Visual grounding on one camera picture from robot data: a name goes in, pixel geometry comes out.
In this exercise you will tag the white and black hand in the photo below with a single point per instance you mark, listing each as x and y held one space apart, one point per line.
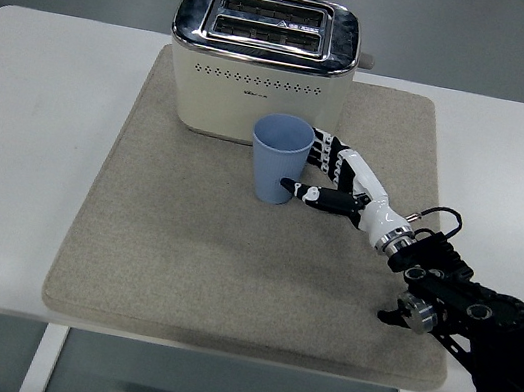
376 208

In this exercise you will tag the blue ribbed plastic cup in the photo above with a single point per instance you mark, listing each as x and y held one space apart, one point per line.
274 168

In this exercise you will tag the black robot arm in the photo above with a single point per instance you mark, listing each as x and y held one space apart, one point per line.
500 314

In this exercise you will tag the cream and chrome toaster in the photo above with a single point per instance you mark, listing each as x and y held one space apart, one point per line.
255 88

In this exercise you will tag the beige fabric mat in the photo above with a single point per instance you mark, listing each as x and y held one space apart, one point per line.
181 253

